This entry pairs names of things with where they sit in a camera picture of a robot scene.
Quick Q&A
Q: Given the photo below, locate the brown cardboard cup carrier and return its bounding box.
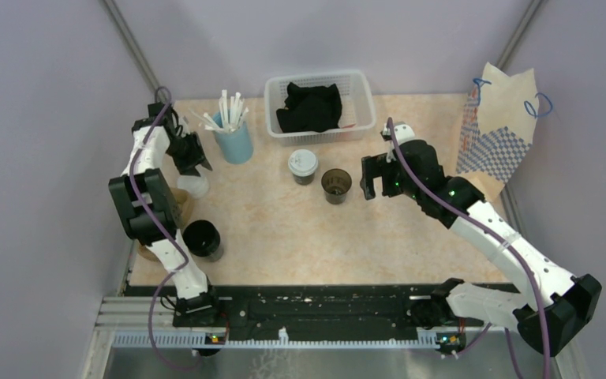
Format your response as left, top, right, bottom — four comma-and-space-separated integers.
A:
137, 188, 194, 262

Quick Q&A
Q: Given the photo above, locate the checkered paper takeout bag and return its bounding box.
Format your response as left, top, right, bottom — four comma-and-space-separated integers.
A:
447, 63, 553, 202

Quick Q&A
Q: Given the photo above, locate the black paper cup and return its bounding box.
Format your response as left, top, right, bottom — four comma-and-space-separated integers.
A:
182, 220, 224, 262

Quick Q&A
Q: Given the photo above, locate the white coffee cup lid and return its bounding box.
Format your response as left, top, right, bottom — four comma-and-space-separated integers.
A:
288, 149, 319, 178

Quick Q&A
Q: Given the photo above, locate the purple cable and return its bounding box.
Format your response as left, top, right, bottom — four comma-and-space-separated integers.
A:
127, 86, 204, 373
385, 117, 552, 379

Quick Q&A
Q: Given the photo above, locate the white lid stack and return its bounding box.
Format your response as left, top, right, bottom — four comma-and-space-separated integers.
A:
177, 173, 210, 200

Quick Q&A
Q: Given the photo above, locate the black cloth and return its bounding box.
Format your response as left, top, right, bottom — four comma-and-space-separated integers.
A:
275, 82, 342, 133

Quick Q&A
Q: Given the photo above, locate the white plastic basket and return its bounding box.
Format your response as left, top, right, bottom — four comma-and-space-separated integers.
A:
264, 69, 376, 146

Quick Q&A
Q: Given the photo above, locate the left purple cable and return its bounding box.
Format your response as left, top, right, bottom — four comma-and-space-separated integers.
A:
127, 86, 204, 373

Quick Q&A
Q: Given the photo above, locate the blue straw holder cup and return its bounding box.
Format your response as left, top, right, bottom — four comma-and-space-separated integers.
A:
213, 122, 253, 165

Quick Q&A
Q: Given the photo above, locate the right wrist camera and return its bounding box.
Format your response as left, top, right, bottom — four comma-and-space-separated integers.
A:
380, 123, 417, 144

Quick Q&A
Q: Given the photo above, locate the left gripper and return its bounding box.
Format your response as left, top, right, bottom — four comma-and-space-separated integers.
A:
165, 131, 211, 177

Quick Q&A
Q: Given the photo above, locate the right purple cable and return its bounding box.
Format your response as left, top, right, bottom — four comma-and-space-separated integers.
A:
385, 117, 552, 379

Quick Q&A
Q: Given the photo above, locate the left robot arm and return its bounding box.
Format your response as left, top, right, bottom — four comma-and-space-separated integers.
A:
108, 101, 222, 327

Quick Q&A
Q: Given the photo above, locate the dark printed coffee cup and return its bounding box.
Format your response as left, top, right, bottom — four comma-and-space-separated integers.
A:
320, 168, 352, 205
293, 173, 315, 186

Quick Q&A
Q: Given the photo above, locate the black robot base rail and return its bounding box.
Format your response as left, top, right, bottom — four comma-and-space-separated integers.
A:
96, 282, 534, 357

